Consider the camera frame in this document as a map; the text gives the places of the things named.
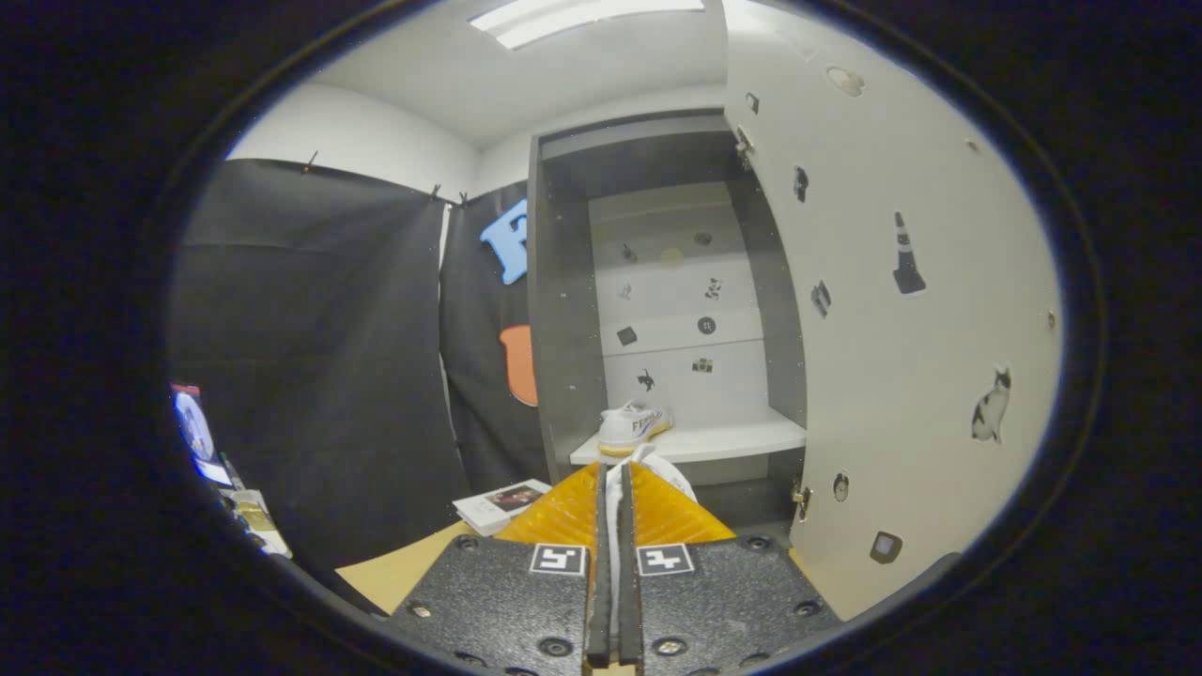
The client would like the dark grey shoe cabinet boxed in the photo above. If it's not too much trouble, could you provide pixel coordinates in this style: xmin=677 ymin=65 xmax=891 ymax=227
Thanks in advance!
xmin=526 ymin=108 xmax=809 ymax=536

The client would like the pale yellow small box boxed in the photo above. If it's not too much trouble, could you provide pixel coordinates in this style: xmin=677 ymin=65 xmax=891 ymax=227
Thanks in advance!
xmin=221 ymin=453 xmax=293 ymax=561

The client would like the long ceiling light panel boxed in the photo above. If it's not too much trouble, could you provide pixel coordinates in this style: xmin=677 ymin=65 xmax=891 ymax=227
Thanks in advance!
xmin=469 ymin=0 xmax=706 ymax=51

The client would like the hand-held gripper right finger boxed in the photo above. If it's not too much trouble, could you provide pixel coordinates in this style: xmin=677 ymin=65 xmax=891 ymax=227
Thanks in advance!
xmin=615 ymin=460 xmax=843 ymax=673

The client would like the black backdrop cloth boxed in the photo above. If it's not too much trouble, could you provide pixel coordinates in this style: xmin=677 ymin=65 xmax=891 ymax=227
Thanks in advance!
xmin=169 ymin=158 xmax=555 ymax=576

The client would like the light grey shoe cabinet door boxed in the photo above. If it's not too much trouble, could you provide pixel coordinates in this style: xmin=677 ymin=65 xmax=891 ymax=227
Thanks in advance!
xmin=723 ymin=0 xmax=1067 ymax=622

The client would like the blue and white board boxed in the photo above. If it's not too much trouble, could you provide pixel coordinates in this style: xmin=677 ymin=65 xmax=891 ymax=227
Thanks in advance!
xmin=171 ymin=382 xmax=233 ymax=487

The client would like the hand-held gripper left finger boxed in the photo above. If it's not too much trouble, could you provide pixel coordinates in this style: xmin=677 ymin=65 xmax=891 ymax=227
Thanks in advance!
xmin=385 ymin=462 xmax=613 ymax=675

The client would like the white canvas shoe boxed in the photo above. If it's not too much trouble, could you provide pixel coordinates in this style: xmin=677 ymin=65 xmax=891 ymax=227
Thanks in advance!
xmin=596 ymin=400 xmax=674 ymax=459
xmin=604 ymin=444 xmax=699 ymax=639

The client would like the white booklet with dark photo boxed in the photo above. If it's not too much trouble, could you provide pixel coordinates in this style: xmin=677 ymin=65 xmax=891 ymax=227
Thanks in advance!
xmin=452 ymin=478 xmax=554 ymax=538

